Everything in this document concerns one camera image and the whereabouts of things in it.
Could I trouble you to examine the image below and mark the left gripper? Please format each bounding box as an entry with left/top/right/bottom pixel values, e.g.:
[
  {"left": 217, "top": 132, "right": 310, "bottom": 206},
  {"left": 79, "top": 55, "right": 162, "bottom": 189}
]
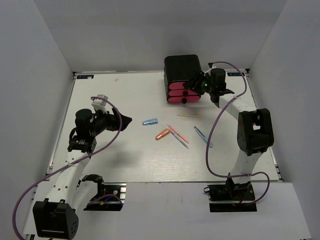
[{"left": 90, "top": 107, "right": 132, "bottom": 137}]

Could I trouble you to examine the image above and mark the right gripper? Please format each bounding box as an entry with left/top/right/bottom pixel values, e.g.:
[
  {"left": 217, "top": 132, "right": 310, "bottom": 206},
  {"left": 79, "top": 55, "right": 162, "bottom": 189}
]
[{"left": 183, "top": 70, "right": 215, "bottom": 96}]

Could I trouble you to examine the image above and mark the blue capsule eraser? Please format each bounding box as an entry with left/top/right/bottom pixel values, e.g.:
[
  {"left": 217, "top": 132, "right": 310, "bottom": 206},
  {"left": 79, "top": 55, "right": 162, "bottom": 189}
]
[{"left": 142, "top": 118, "right": 158, "bottom": 126}]

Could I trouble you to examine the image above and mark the orange capsule eraser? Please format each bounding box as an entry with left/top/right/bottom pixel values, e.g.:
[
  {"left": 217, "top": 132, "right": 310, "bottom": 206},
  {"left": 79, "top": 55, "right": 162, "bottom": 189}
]
[{"left": 155, "top": 128, "right": 170, "bottom": 141}]

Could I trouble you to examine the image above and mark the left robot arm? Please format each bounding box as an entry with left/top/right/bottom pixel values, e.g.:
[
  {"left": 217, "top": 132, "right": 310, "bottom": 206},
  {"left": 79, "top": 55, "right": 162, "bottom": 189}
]
[{"left": 32, "top": 109, "right": 132, "bottom": 240}]

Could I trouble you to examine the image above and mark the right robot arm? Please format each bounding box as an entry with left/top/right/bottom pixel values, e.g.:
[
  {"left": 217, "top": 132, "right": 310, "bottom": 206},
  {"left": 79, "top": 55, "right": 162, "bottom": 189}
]
[{"left": 183, "top": 68, "right": 274, "bottom": 200}]

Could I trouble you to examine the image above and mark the black drawer cabinet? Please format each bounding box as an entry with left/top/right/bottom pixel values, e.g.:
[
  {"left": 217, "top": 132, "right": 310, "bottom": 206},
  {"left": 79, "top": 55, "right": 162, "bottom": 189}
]
[{"left": 164, "top": 54, "right": 202, "bottom": 100}]

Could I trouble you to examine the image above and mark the yellow pen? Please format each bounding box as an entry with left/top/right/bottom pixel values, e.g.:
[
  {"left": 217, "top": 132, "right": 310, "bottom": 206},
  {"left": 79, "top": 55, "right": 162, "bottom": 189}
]
[{"left": 176, "top": 114, "right": 203, "bottom": 118}]

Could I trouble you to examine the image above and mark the right corner label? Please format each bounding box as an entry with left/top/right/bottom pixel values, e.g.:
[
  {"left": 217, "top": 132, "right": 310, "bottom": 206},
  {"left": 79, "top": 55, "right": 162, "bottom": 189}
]
[{"left": 227, "top": 72, "right": 245, "bottom": 77}]

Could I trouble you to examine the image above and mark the corner label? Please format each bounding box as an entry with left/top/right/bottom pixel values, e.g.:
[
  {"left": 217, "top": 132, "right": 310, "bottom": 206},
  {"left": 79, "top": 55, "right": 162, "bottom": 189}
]
[
  {"left": 227, "top": 72, "right": 245, "bottom": 77},
  {"left": 76, "top": 74, "right": 94, "bottom": 80}
]

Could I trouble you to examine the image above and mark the red clear pen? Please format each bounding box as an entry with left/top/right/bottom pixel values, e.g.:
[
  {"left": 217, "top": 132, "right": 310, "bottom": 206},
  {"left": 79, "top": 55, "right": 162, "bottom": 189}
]
[{"left": 167, "top": 124, "right": 189, "bottom": 144}]

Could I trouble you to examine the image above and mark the blue clear pen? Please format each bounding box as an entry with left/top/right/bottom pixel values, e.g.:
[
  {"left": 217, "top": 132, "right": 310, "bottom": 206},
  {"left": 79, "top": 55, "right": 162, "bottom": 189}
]
[{"left": 167, "top": 125, "right": 189, "bottom": 149}]

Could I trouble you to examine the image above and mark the light blue pen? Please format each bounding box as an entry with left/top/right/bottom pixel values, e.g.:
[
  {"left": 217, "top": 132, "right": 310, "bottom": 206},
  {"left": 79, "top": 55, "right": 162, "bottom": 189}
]
[{"left": 193, "top": 126, "right": 213, "bottom": 148}]

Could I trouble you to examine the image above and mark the left corner label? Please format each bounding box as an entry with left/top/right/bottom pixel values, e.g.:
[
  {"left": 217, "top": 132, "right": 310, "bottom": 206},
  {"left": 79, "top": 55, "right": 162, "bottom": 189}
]
[{"left": 76, "top": 74, "right": 94, "bottom": 80}]

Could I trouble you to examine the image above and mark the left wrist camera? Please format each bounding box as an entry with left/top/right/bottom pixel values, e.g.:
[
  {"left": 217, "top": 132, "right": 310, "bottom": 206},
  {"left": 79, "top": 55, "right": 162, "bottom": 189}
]
[{"left": 91, "top": 94, "right": 108, "bottom": 113}]

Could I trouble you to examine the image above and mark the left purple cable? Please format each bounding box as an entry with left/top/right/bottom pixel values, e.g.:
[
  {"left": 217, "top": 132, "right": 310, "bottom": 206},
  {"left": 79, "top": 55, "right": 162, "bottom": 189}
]
[{"left": 12, "top": 96, "right": 123, "bottom": 240}]

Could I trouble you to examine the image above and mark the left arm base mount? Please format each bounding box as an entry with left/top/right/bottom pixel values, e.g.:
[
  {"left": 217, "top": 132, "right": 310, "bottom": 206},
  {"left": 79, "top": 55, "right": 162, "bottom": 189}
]
[{"left": 77, "top": 174, "right": 127, "bottom": 212}]

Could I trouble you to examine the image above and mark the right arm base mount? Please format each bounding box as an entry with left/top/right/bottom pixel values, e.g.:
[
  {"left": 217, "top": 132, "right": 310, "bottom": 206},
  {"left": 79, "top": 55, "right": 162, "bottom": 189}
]
[{"left": 203, "top": 178, "right": 257, "bottom": 213}]

